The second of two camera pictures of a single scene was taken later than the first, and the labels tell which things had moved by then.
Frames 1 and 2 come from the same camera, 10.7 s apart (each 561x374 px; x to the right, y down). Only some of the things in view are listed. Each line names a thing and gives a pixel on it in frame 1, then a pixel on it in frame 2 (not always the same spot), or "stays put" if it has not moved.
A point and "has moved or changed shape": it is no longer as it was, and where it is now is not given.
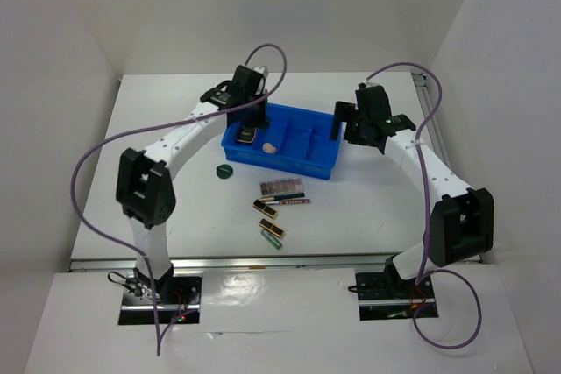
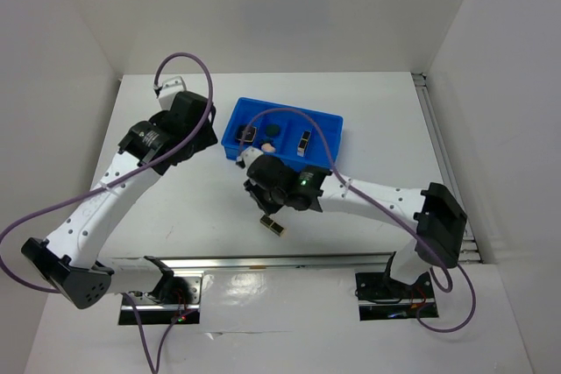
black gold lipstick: [271, 227] stays put
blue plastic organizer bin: [295, 140] stays put
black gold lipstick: [263, 208] has moved or changed shape
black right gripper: [344, 113] → [255, 188]
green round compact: [224, 171] → [273, 130]
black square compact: [245, 134] stays put
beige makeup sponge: [269, 148] stays put
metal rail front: [237, 262] stays put
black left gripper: [260, 121] → [207, 138]
